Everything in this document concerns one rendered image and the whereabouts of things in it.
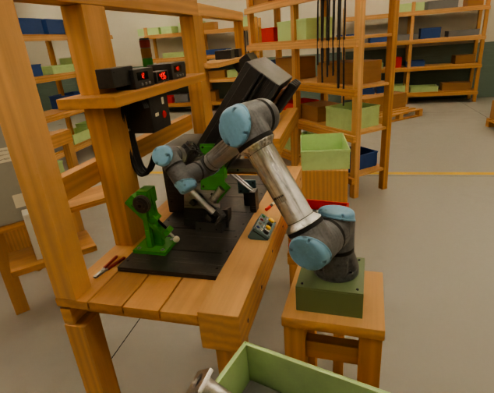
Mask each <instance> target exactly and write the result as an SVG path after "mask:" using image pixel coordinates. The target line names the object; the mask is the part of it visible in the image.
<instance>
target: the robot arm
mask: <svg viewBox="0 0 494 393"><path fill-rule="evenodd" d="M279 121H280V113H279V110H278V108H277V106H276V105H275V104H274V103H273V102H272V101H270V100H268V99H266V98H257V99H254V100H251V101H247V102H243V103H241V104H234V105H232V106H231V107H229V108H226V109H225V110H224V111H223V113H222V114H221V117H220V123H219V132H220V135H221V138H222V141H221V142H219V143H218V144H217V145H216V146H215V147H214V148H212V149H211V150H210V151H209V152H208V153H207V154H203V153H201V152H202V151H201V150H200V149H199V148H198V147H197V145H196V144H195V143H193V141H189V140H188V141H187V142H186V143H184V144H183V145H182V146H181V147H180V146H168V145H163V146H159V147H156V148H155V149H154V150H153V153H152V159H153V162H154V163H155V164H156V165H158V166H161V167H162V168H163V169H164V170H165V171H166V173H167V174H168V176H169V178H170V179H171V181H172V182H173V184H174V186H175V188H176V189H177V190H178V191H179V192H180V194H182V195H184V194H187V193H189V192H191V191H192V190H194V189H195V188H196V187H197V185H198V184H197V182H198V181H200V180H202V179H205V178H207V177H209V176H212V175H214V174H216V173H217V172H218V171H219V170H220V168H221V167H222V166H223V165H225V164H226V163H227V162H228V161H230V160H231V159H232V158H233V157H234V156H236V155H237V154H238V153H240V155H243V156H246V157H247V158H249V160H250V161H251V163H252V166H253V167H254V169H255V170H256V172H257V174H258V175H259V177H260V179H261V180H262V182H263V184H264V186H265V187H266V189H267V191H268V193H269V194H270V196H271V198H272V199H273V201H274V203H275V204H276V206H277V208H278V210H279V212H280V213H281V215H282V216H283V218H284V220H285V221H286V223H287V225H288V230H287V235H288V237H289V239H290V240H291V241H290V244H289V253H290V256H291V258H292V260H293V261H294V262H295V263H296V264H297V265H299V266H300V267H304V268H305V269H307V270H310V271H314V273H315V275H316V276H317V277H318V278H321V279H323V280H324V281H329V282H334V283H342V282H347V281H351V280H353V279H355V278H356V277H357V276H358V273H359V265H358V260H357V258H356V256H355V222H356V220H355V212H354V211H353V210H352V209H351V208H349V207H345V206H341V205H325V206H322V207H320V208H319V210H318V213H315V212H313V211H312V209H311V207H310V206H309V204H308V202H307V200H306V199H305V197H304V195H303V194H302V191H301V190H300V189H299V187H298V185H297V183H296V181H295V180H294V178H293V177H292V175H291V173H290V172H289V170H288V168H287V166H286V164H285V163H284V161H283V159H282V158H281V156H280V155H279V153H278V151H277V149H276V147H275V146H274V145H273V137H274V134H273V131H274V130H275V129H276V128H277V126H278V124H279ZM199 154H201V155H202V154H203V155H202V156H201V155H200V156H198V155H199ZM198 157H199V158H198Z"/></svg>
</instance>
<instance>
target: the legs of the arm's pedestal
mask: <svg viewBox="0 0 494 393"><path fill-rule="evenodd" d="M382 346H383V341H380V340H375V339H369V338H359V340H355V339H349V338H339V337H334V336H329V335H319V334H317V331H311V330H306V329H300V328H294V327H285V326H284V351H285V355H286V356H289V357H291V358H294V359H298V360H300V361H302V362H305V363H309V364H311V365H313V366H317V358H320V359H328V360H333V361H338V362H343V363H352V364H358V373H357V381H360V382H362V383H364V384H368V385H371V386H373V387H375V388H379V378H380V367H381V357H382Z"/></svg>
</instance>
